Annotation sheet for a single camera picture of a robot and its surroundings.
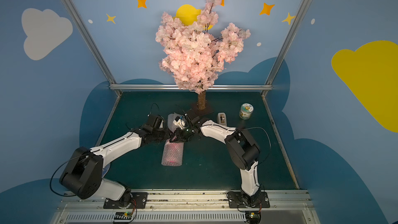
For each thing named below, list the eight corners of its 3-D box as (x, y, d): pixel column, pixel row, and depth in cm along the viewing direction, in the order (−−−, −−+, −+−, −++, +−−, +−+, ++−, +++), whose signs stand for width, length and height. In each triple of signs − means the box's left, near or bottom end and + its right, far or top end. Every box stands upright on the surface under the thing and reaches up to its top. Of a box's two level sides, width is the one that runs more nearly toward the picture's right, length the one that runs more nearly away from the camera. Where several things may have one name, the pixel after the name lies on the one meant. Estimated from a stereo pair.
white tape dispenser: (217, 126, 102) (218, 124, 100) (216, 114, 108) (217, 112, 106) (226, 126, 102) (227, 124, 100) (225, 114, 108) (225, 112, 106)
